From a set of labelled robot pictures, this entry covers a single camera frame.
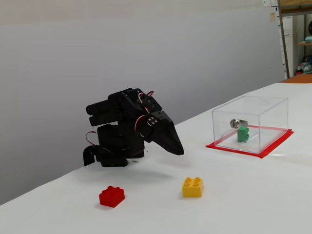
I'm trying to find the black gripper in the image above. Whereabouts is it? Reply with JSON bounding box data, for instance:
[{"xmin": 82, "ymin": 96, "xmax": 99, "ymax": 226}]
[{"xmin": 139, "ymin": 110, "xmax": 185, "ymax": 156}]

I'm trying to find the green lego brick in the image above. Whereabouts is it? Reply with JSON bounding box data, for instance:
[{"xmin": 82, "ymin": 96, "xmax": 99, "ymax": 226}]
[{"xmin": 236, "ymin": 125, "xmax": 250, "ymax": 143}]

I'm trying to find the yellow lego brick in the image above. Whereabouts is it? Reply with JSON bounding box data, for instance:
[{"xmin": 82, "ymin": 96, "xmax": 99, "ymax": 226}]
[{"xmin": 182, "ymin": 177, "xmax": 205, "ymax": 198}]

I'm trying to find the transparent plastic box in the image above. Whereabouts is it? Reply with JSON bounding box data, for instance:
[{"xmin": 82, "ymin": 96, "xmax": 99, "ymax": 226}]
[{"xmin": 211, "ymin": 95, "xmax": 289, "ymax": 155}]

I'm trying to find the red lego brick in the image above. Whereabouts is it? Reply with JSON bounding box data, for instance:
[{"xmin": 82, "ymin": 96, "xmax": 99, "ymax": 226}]
[{"xmin": 98, "ymin": 185, "xmax": 126, "ymax": 209}]

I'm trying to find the red tape square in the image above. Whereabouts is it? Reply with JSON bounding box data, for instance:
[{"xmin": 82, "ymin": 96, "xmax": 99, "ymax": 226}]
[{"xmin": 205, "ymin": 124, "xmax": 295, "ymax": 160}]

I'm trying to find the silver metal lock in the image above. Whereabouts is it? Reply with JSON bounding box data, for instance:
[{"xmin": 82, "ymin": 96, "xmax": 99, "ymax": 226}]
[{"xmin": 229, "ymin": 118, "xmax": 248, "ymax": 129}]

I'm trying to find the black table clamp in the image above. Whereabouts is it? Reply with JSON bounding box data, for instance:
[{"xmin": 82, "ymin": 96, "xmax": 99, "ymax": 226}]
[{"xmin": 82, "ymin": 144, "xmax": 101, "ymax": 167}]

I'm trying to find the brown wooden table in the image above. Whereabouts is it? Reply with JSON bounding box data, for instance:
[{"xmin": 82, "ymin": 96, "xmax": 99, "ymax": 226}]
[{"xmin": 279, "ymin": 74, "xmax": 312, "ymax": 84}]

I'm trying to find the metal shelf rack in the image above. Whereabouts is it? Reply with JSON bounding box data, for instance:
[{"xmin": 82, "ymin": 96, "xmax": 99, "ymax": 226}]
[{"xmin": 276, "ymin": 0, "xmax": 312, "ymax": 79}]

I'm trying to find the white cabinet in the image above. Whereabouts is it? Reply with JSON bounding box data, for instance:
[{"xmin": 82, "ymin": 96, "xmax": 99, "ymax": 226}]
[{"xmin": 282, "ymin": 15, "xmax": 295, "ymax": 74}]

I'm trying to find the red white servo cable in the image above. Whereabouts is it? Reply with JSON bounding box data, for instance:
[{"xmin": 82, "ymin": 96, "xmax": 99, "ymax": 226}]
[
  {"xmin": 85, "ymin": 131, "xmax": 98, "ymax": 146},
  {"xmin": 135, "ymin": 91, "xmax": 155, "ymax": 134}
]

